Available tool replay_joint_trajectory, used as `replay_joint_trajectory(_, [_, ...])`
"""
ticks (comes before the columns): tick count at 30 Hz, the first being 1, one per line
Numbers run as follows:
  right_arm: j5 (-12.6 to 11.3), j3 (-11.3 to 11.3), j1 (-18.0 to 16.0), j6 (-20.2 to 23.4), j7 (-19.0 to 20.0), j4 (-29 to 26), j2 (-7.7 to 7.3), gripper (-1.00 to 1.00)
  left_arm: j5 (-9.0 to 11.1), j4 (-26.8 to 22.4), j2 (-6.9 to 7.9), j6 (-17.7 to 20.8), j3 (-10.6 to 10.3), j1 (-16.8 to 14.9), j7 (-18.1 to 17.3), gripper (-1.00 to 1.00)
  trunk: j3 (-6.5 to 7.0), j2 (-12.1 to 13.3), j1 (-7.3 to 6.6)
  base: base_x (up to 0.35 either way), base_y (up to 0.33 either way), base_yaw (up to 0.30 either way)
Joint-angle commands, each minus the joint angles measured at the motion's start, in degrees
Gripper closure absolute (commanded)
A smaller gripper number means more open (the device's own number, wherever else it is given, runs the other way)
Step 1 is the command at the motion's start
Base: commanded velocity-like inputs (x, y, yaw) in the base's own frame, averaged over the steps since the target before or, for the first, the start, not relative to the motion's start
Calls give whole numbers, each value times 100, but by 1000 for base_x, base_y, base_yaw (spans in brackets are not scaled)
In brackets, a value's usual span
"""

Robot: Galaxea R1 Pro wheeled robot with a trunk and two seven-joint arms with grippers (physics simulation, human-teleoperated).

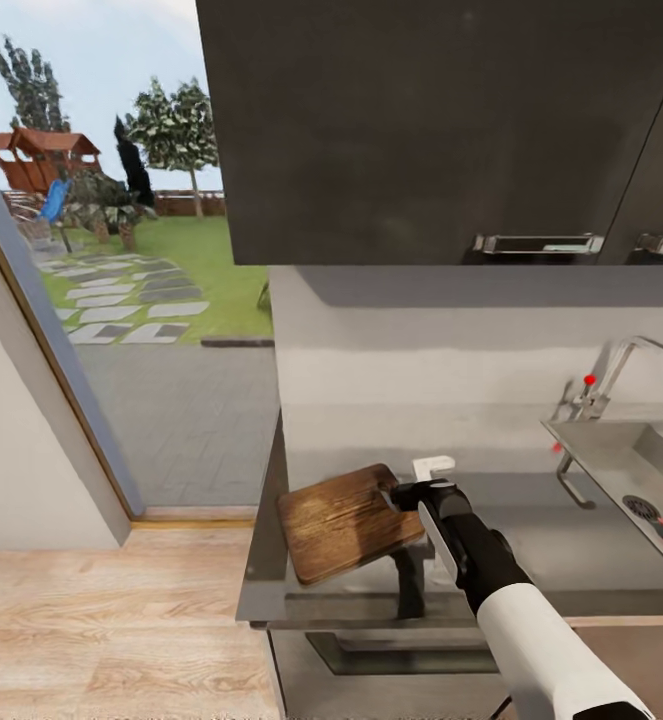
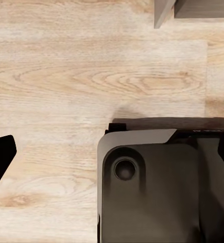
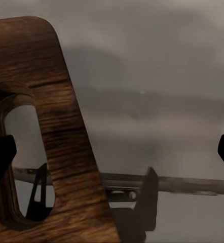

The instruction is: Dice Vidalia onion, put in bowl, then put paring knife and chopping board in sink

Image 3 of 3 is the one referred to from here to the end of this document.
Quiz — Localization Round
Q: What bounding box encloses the cutting board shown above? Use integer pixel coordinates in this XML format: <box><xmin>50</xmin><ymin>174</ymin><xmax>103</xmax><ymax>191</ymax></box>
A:
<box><xmin>0</xmin><ymin>16</ymin><xmax>121</xmax><ymax>243</ymax></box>

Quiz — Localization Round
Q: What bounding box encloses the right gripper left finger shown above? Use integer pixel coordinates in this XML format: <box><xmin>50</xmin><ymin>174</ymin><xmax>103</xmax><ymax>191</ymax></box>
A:
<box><xmin>0</xmin><ymin>135</ymin><xmax>17</xmax><ymax>180</ymax></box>

